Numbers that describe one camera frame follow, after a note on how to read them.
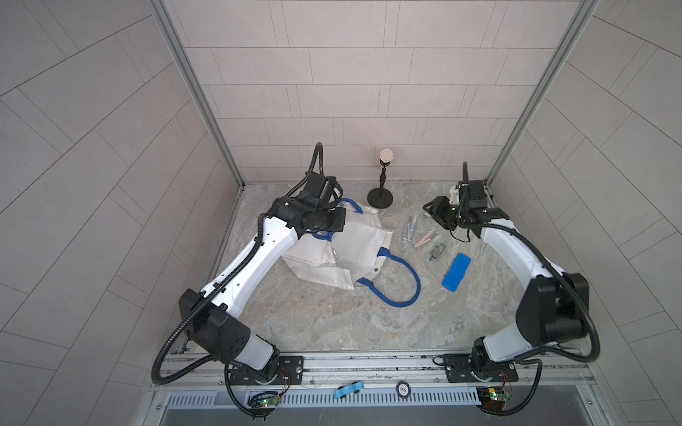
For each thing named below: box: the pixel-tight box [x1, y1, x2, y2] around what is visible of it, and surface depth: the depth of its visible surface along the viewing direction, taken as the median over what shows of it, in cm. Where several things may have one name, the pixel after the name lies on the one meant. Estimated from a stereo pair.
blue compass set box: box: [442, 252, 472, 292], surface depth 92 cm
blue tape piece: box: [334, 381, 365, 399], surface depth 68 cm
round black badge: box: [396, 380, 412, 398], surface depth 70 cm
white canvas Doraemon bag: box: [281, 197, 421, 308], surface depth 86 cm
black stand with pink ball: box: [366, 148, 395, 210], surface depth 111 cm
